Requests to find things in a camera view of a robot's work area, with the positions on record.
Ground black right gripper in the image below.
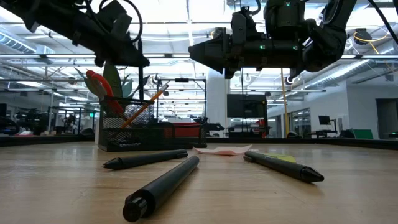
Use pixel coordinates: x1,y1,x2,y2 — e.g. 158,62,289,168
188,27,307,80

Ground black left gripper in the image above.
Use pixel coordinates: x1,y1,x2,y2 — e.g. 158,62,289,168
71,21,150,68

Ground black pen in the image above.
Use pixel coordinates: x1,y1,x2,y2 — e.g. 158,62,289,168
243,151,325,184
137,38,145,102
122,155,201,223
102,148,189,170

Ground red-handled scissors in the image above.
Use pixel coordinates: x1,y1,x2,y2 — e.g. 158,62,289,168
86,69,125,118

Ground yellow pencil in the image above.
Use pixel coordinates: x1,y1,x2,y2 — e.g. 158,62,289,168
119,83,170,129

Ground pink sticky note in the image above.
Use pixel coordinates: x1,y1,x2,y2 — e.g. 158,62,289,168
192,144,253,156

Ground black mesh desk organizer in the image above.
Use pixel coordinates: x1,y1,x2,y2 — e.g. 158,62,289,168
98,95,208,152

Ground snake plant in white pot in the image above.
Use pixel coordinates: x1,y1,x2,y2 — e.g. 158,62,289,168
74,60,150,144

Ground long ceiling light strip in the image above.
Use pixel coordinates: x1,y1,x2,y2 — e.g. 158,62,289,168
0,52,398,60

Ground large black monitor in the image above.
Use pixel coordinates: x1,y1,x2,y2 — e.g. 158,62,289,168
226,93,269,119

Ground background robot workstation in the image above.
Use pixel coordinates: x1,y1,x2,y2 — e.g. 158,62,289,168
46,105,103,136

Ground red crate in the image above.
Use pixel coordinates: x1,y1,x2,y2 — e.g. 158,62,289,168
172,121,203,138

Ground green chair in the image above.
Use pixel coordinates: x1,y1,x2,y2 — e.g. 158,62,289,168
353,128,374,140

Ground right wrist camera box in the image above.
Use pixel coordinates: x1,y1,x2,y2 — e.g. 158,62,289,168
230,6,250,41

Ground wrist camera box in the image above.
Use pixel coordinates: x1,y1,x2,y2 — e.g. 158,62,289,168
98,0,134,40
230,6,250,41

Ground black left camera cable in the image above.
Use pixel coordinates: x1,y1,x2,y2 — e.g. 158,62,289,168
79,0,144,44

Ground black background rig frame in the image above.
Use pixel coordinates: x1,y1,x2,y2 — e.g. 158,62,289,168
156,77,208,125

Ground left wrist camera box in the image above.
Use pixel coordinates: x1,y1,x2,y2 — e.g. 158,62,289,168
98,0,134,40

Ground black hanging cable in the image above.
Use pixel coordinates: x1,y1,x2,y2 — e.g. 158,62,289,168
239,77,246,138

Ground yellow hanging cord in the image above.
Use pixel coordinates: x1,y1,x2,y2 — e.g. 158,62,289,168
280,68,290,138

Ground silver ventilation duct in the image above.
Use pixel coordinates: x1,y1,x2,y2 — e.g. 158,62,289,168
306,58,398,91

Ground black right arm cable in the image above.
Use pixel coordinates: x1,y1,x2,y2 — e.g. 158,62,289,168
368,0,398,44

